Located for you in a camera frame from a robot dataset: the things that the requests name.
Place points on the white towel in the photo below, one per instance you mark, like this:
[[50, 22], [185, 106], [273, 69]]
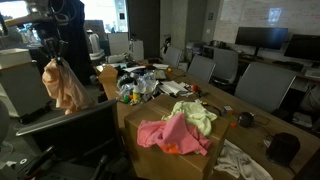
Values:
[[236, 161]]

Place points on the yellow red toy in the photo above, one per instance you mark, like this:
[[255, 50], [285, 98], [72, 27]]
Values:
[[169, 70]]

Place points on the clear plastic bag pile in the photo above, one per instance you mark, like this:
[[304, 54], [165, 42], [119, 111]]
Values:
[[145, 83]]

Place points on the green plastic object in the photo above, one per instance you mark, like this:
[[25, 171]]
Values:
[[126, 99]]

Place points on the small orange object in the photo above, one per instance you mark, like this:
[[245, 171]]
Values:
[[233, 124]]

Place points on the pink cloth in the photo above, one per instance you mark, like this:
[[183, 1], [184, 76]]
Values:
[[173, 135]]

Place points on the small white cabinet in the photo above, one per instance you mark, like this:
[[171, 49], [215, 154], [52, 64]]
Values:
[[137, 50]]

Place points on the black computer monitor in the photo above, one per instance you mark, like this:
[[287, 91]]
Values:
[[303, 46], [261, 37]]

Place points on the small cardboard box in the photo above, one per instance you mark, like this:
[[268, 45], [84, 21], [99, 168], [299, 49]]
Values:
[[108, 74]]

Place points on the white paper stack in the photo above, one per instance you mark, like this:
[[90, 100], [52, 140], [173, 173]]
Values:
[[173, 87]]

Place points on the red orange ball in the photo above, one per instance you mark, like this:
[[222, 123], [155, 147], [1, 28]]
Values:
[[195, 88]]

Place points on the rubik's cube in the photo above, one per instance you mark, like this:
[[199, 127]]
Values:
[[228, 110]]

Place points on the black round speaker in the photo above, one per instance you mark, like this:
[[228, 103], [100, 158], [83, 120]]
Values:
[[246, 119]]

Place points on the black cylinder container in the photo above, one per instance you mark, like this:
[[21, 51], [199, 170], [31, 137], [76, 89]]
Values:
[[283, 150]]

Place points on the grey office chair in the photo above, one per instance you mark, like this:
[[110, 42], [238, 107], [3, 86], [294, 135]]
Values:
[[226, 63], [263, 85], [73, 133], [172, 56], [201, 68]]

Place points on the white square board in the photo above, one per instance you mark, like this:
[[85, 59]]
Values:
[[118, 43]]

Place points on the wall whiteboard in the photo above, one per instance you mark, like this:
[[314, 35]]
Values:
[[293, 15]]

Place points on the light green cloth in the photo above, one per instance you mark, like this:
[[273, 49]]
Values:
[[196, 115]]

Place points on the long wooden wall desk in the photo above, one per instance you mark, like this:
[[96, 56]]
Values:
[[266, 62]]

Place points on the large cardboard box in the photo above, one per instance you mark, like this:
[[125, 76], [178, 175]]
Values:
[[160, 163]]

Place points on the white rounded object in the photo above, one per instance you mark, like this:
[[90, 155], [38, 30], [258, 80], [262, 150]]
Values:
[[95, 43]]

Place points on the white bottle yellow label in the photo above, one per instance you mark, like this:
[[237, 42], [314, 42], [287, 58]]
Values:
[[136, 95]]

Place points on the peach cloth orange print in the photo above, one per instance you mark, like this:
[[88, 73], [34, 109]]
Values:
[[65, 88]]

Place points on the black keyboard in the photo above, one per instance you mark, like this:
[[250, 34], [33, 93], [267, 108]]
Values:
[[288, 65]]

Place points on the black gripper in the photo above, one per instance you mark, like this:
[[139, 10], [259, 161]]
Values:
[[53, 42]]

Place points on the black curtain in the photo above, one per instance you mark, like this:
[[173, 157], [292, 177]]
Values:
[[73, 40]]

